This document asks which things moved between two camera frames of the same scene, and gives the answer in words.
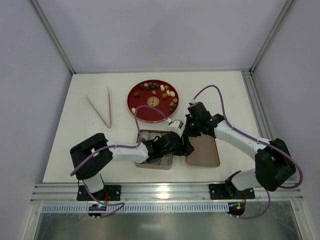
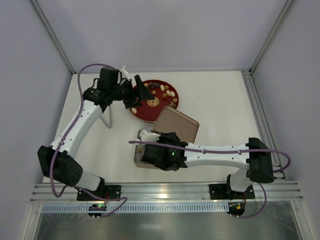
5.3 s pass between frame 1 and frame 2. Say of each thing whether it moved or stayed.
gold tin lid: moved
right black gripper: moved
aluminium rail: stayed
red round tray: stayed
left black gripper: moved
